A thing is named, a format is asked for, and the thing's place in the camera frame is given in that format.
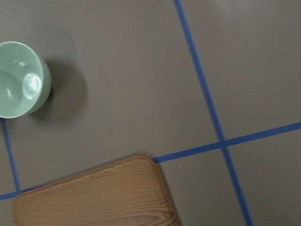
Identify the wooden cutting board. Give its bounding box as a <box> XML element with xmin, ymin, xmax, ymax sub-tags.
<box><xmin>12</xmin><ymin>155</ymin><xmax>180</xmax><ymax>226</ymax></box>

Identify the green ceramic bowl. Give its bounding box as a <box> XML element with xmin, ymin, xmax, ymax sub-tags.
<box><xmin>0</xmin><ymin>41</ymin><xmax>52</xmax><ymax>119</ymax></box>

